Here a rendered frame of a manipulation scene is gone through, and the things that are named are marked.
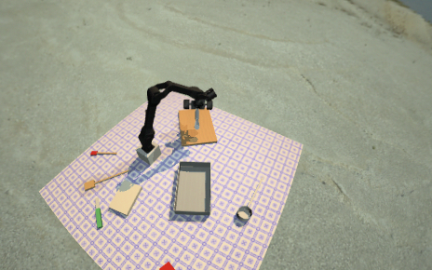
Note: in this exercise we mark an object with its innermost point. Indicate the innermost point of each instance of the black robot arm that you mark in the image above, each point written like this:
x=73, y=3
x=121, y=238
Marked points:
x=155, y=97

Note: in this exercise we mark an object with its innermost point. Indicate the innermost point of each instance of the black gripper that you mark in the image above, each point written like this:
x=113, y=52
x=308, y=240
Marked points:
x=186, y=104

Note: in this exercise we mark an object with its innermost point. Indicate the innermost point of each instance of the brown wooden board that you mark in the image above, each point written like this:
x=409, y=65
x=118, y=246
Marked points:
x=191, y=136

